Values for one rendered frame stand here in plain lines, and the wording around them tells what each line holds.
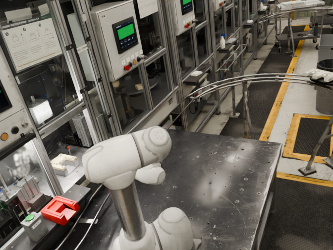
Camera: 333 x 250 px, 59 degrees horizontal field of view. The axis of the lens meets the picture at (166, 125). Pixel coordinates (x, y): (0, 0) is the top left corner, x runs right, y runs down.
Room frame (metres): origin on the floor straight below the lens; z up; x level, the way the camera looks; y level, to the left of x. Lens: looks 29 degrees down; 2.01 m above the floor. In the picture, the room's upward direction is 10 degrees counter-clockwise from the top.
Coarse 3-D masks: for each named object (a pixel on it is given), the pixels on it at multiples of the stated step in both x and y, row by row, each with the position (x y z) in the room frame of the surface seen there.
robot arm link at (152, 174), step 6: (144, 168) 1.26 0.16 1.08; (150, 168) 1.25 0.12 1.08; (156, 168) 1.24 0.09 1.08; (162, 168) 1.26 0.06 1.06; (138, 174) 1.25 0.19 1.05; (144, 174) 1.23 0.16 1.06; (150, 174) 1.22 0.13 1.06; (156, 174) 1.21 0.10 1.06; (162, 174) 1.22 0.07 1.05; (138, 180) 1.26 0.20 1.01; (144, 180) 1.22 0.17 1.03; (150, 180) 1.21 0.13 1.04; (156, 180) 1.20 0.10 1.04; (162, 180) 1.21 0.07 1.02
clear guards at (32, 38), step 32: (0, 0) 1.46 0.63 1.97; (32, 0) 1.60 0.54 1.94; (64, 0) 1.77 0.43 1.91; (0, 32) 1.41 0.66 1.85; (32, 32) 1.55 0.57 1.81; (32, 64) 1.49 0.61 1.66; (64, 64) 1.65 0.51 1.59; (32, 96) 1.43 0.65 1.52; (64, 96) 1.59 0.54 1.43; (96, 96) 1.79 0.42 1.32; (32, 160) 1.31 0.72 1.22; (0, 192) 1.13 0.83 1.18; (32, 192) 1.25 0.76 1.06; (0, 224) 1.07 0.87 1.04
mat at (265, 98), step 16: (272, 48) 6.15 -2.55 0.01; (272, 64) 5.19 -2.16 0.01; (288, 64) 5.05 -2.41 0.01; (256, 80) 4.59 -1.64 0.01; (288, 80) 4.37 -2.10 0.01; (256, 96) 4.00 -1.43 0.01; (272, 96) 3.90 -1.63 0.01; (240, 112) 3.59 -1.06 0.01; (256, 112) 3.52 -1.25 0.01; (272, 112) 3.44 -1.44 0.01; (224, 128) 3.24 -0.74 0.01; (240, 128) 3.17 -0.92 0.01; (256, 128) 3.11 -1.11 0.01; (272, 128) 3.06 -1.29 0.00
